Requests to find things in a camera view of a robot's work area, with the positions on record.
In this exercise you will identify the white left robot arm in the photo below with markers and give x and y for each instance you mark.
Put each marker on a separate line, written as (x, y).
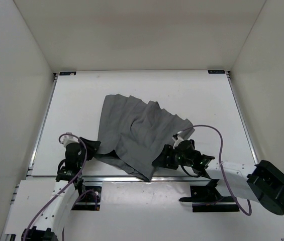
(69, 190)

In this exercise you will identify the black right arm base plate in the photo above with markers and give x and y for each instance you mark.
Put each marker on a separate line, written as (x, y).
(206, 198)

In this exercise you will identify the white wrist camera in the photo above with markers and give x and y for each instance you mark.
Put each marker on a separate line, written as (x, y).
(65, 139)
(177, 139)

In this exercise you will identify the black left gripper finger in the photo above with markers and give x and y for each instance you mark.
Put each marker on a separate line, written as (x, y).
(90, 152)
(91, 145)

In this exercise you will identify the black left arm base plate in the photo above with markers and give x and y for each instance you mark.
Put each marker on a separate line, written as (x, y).
(90, 200)

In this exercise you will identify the dark label sticker right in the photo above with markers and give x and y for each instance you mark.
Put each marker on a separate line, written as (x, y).
(216, 71)

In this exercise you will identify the dark label sticker left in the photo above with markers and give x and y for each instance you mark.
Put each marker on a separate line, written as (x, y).
(67, 73)

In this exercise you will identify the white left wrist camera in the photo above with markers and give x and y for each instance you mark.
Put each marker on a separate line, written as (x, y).
(65, 139)

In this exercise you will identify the grey pleated skirt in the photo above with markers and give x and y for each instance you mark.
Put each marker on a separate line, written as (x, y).
(133, 134)

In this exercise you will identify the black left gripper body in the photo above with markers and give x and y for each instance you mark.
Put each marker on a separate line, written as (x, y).
(81, 159)

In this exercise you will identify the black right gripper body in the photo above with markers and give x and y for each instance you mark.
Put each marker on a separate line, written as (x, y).
(177, 158)

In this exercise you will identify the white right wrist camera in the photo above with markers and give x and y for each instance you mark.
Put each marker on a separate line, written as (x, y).
(177, 139)

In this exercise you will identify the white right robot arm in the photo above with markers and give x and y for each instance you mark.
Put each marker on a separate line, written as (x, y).
(262, 183)

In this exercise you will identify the dark label sticker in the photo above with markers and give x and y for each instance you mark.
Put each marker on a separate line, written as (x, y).
(67, 73)
(216, 71)

